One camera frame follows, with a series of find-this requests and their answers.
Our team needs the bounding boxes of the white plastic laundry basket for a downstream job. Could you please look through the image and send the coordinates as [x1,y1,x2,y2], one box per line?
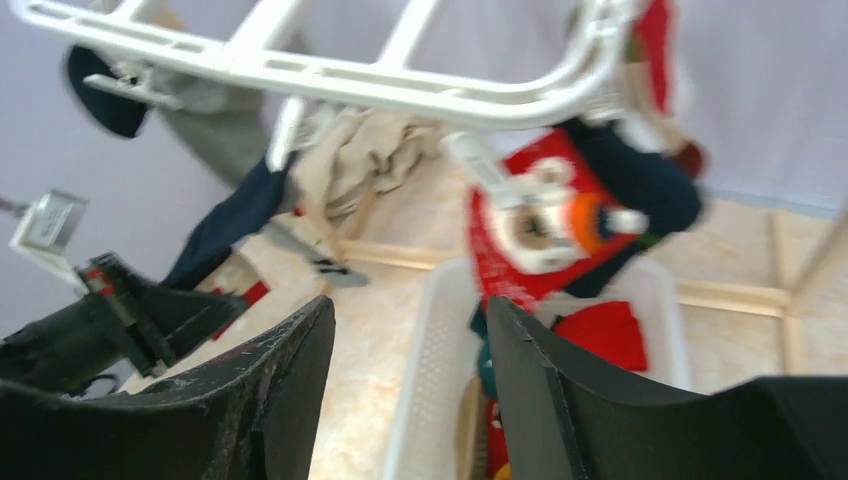
[379,257,692,480]

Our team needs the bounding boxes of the navy red sock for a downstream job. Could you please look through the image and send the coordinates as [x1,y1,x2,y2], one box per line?
[162,155,299,339]

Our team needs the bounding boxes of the white plastic sock hanger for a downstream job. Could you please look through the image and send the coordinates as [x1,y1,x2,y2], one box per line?
[10,1,641,130]

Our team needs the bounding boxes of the wooden drying rack frame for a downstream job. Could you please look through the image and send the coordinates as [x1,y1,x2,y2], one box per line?
[313,192,847,375]

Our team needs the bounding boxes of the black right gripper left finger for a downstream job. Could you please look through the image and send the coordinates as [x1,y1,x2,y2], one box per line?
[1,296,336,480]

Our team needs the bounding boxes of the beige crumpled cloth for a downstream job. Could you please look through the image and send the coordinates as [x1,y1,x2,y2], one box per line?
[294,108,446,219]

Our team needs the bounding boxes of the dark navy sock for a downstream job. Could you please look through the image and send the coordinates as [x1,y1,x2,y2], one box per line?
[64,45,149,139]

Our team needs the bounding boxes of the red sock in basket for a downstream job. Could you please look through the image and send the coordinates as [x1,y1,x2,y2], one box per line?
[552,300,649,372]

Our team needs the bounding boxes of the red plain sock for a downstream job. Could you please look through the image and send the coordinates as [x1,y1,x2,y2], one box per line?
[631,0,677,116]

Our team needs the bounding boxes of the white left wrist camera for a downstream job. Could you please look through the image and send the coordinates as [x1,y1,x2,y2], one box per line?
[6,189,88,288]

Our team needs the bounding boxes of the white grey sock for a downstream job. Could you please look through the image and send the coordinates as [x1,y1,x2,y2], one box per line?
[152,68,270,189]

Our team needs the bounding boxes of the navy buckle christmas sock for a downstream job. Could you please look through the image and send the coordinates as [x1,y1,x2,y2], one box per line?
[450,119,703,312]

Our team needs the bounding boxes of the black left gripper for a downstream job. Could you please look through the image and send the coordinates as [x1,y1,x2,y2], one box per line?
[1,253,248,395]

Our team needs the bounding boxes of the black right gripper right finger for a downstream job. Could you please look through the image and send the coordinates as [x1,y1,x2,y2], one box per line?
[487,297,847,480]

